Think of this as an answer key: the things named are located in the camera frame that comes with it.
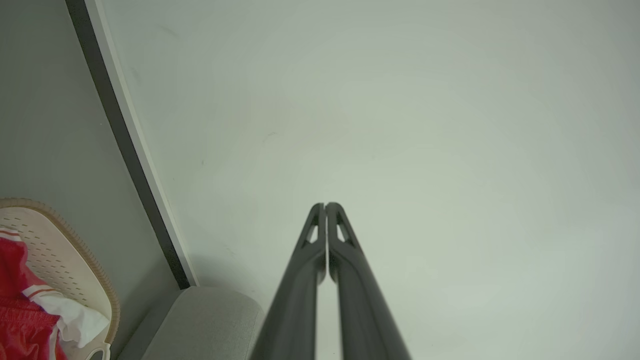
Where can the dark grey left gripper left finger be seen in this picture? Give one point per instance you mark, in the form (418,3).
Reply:
(295,310)

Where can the white perforated laundry basket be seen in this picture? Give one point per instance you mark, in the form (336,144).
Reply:
(65,250)

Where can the grey fabric sofa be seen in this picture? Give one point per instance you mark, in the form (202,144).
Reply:
(200,325)

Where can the red garment with white stripes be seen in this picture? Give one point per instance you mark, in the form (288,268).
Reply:
(20,325)

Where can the dark baseboard with white trim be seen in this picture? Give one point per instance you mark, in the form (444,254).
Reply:
(117,112)

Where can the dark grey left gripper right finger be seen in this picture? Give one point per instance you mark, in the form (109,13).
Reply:
(362,310)

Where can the white cloth garment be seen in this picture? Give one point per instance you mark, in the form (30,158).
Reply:
(80,320)

